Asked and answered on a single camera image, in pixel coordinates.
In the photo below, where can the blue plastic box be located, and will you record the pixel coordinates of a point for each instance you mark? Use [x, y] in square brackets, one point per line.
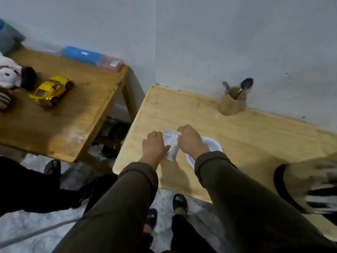
[81, 55]

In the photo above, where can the white round plate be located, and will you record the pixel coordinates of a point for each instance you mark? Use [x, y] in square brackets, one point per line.
[212, 144]

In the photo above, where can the person's sandal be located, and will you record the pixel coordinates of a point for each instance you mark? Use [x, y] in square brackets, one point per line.
[180, 202]
[152, 217]
[52, 168]

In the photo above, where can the person's left forearm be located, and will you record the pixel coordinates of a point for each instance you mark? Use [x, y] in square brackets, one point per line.
[118, 213]

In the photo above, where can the white paper napkin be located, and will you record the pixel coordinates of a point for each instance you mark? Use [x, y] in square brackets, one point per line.
[171, 140]

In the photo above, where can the pink and white plush toy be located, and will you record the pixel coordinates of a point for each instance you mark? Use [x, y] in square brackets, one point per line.
[10, 75]

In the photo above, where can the yellow toy car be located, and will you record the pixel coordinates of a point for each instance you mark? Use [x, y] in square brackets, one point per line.
[50, 91]

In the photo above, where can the person's left hand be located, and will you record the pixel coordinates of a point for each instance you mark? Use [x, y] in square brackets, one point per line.
[152, 148]

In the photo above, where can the person's leg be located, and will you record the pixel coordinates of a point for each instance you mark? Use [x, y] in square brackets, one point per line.
[187, 234]
[29, 192]

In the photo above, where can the small metal spoon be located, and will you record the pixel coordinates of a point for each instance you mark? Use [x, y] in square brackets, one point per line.
[226, 86]

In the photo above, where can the person's right fingers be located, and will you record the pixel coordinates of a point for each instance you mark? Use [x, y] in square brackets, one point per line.
[185, 129]

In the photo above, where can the black shoe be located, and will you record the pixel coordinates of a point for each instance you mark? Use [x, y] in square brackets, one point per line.
[115, 139]

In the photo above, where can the large metal spoon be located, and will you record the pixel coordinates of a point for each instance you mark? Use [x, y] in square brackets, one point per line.
[246, 84]

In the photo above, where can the person's left sandal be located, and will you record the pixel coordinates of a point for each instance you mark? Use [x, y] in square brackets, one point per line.
[152, 217]

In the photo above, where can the person's right sandal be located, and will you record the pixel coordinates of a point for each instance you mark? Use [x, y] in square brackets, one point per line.
[180, 202]

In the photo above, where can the person's left thumb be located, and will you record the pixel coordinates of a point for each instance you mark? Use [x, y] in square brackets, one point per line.
[167, 149]

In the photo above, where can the person's right leg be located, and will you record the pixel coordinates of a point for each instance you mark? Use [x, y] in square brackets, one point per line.
[187, 234]

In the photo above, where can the pink translucent plastic box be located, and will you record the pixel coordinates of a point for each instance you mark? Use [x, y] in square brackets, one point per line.
[110, 63]

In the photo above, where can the person's right forearm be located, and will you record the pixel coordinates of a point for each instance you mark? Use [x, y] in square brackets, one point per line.
[250, 205]

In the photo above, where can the brown wooden side table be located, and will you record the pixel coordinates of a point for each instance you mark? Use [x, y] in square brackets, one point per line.
[68, 118]

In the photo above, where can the wooden utensil holder cup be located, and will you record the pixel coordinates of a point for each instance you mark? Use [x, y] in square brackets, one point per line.
[229, 105]

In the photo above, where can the person's right hand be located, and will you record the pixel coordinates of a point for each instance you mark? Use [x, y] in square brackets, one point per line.
[191, 142]

